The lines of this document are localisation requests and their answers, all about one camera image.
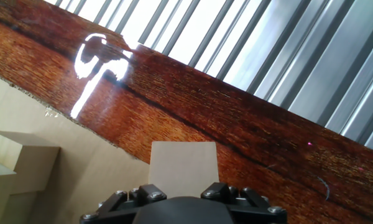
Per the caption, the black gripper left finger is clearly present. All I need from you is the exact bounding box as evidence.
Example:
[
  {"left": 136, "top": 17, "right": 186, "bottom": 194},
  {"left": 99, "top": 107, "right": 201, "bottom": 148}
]
[{"left": 80, "top": 183, "right": 168, "bottom": 224}]

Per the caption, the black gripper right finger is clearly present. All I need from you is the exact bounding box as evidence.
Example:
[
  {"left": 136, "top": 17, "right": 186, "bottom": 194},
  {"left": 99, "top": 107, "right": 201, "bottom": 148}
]
[{"left": 200, "top": 182, "right": 288, "bottom": 224}]

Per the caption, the reddish wood grain board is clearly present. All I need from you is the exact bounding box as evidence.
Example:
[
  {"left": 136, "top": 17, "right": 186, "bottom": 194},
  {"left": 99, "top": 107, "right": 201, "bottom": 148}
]
[{"left": 0, "top": 0, "right": 373, "bottom": 224}]

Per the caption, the brown cardboard sheet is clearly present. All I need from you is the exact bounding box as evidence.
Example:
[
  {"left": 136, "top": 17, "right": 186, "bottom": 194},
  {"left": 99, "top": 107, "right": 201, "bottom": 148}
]
[{"left": 0, "top": 71, "right": 150, "bottom": 224}]

